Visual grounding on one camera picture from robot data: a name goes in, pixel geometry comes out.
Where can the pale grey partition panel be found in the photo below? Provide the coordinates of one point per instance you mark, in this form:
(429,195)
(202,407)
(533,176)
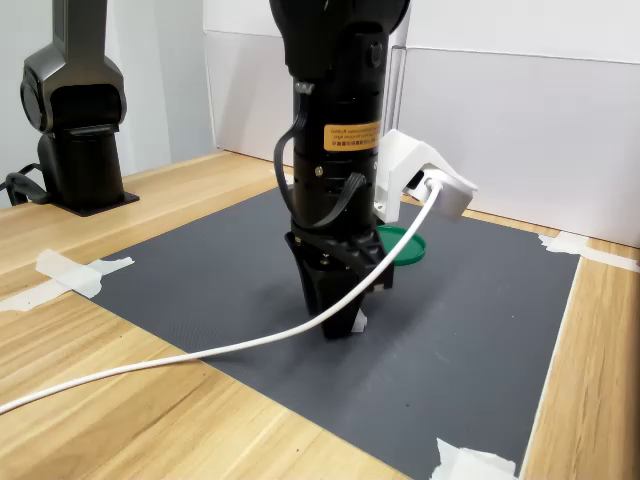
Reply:
(525,140)

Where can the dark grey table mat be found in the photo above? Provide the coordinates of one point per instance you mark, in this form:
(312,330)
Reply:
(450,350)

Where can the white partition post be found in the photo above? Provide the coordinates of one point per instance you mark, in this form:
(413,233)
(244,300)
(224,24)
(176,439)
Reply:
(399,70)

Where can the white masking tape strip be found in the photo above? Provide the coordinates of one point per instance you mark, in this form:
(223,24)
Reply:
(70,272)
(470,462)
(30,298)
(570,246)

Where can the white camera box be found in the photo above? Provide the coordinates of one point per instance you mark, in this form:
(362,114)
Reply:
(415,160)

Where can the round green plastic lid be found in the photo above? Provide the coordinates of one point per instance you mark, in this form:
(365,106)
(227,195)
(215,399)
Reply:
(407,250)

